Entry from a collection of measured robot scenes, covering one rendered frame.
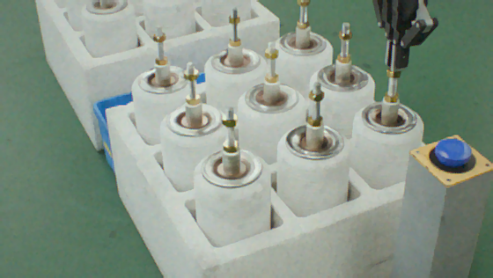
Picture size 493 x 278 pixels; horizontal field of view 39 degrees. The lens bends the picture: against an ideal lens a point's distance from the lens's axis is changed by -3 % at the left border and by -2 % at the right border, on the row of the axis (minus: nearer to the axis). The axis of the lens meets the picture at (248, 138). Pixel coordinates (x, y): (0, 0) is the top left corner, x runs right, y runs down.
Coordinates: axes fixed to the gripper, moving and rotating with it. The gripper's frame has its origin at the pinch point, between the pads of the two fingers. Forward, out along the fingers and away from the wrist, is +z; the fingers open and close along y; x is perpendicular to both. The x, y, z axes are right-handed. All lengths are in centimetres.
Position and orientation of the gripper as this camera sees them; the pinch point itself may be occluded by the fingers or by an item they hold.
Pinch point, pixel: (397, 54)
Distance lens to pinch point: 94.2
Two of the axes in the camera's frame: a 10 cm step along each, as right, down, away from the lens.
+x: 9.3, -2.2, 2.8
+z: 0.2, 8.1, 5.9
